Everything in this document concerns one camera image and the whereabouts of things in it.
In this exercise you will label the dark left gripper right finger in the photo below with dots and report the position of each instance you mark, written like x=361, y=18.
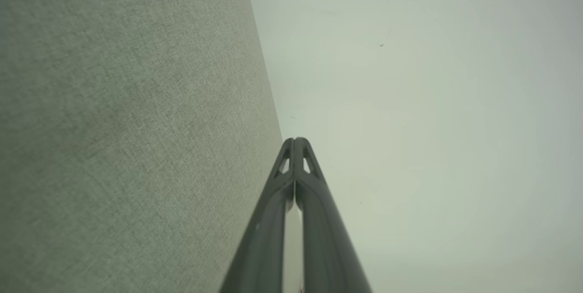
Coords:
x=328, y=247

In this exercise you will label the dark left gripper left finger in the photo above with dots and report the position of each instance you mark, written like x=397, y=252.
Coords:
x=264, y=247

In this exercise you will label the grey fabric panel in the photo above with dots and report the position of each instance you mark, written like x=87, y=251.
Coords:
x=114, y=124

